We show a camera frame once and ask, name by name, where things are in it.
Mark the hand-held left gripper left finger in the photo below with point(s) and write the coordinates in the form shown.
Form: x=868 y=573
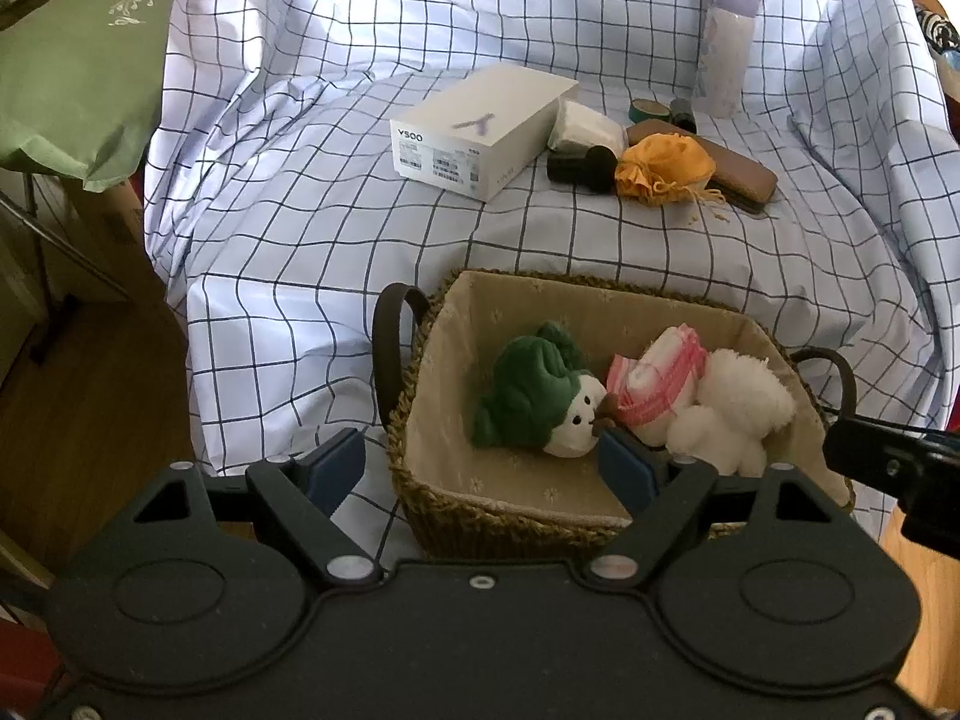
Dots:
x=337 y=469

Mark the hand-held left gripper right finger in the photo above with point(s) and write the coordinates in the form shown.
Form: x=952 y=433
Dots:
x=626 y=469

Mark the green and white plush toy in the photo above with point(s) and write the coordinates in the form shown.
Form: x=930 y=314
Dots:
x=532 y=390

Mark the woven basket with beige lining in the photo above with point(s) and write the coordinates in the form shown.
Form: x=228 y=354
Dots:
x=465 y=390

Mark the black cylindrical object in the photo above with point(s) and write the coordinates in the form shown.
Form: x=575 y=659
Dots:
x=574 y=167

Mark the green tape roll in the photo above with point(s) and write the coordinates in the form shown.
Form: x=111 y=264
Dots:
x=637 y=112

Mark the small dark jar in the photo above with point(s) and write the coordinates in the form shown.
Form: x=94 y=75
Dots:
x=682 y=116

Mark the checked white bedsheet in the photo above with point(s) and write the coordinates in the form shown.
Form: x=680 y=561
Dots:
x=300 y=240

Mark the brown flat case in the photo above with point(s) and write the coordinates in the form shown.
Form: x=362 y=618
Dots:
x=742 y=172

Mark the white tissue pack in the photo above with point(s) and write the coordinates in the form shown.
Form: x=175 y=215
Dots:
x=585 y=127

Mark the white cardboard box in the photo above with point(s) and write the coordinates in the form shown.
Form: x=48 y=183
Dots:
x=480 y=127

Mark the metal folding stand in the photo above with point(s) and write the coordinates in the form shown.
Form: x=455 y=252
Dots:
x=45 y=240

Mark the blue ball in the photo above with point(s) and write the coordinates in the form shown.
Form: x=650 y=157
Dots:
x=951 y=61

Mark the purple-capped white bottle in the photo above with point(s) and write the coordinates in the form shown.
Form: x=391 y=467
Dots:
x=724 y=52

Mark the black and white striped object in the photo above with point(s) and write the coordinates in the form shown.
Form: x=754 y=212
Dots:
x=937 y=30

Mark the green printed cushion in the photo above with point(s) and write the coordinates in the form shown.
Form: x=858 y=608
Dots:
x=67 y=75

